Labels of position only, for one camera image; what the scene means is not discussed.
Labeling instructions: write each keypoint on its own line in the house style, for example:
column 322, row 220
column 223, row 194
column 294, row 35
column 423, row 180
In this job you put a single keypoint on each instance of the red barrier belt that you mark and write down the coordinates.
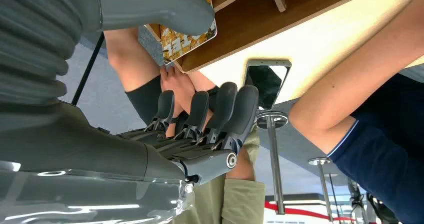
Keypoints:
column 298, row 212

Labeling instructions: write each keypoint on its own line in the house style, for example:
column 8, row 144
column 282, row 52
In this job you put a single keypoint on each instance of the silver framed smartphone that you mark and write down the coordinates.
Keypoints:
column 265, row 86

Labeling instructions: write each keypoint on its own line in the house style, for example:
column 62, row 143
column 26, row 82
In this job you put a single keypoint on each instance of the wooden card organizer box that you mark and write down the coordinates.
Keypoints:
column 248, row 23

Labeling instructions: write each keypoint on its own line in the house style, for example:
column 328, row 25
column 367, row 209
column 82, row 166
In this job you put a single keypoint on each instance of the person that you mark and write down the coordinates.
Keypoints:
column 381, row 169
column 242, row 202

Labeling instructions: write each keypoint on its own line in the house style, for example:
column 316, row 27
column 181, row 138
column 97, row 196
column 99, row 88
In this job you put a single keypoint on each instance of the chrome stanchion post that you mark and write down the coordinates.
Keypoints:
column 334, row 196
column 273, row 149
column 323, row 182

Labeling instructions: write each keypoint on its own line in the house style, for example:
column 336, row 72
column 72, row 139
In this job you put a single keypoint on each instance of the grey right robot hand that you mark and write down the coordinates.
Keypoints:
column 82, row 169

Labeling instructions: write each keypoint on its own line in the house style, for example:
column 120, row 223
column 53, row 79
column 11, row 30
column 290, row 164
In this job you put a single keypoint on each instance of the black pole stand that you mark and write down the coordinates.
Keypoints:
column 88, row 69

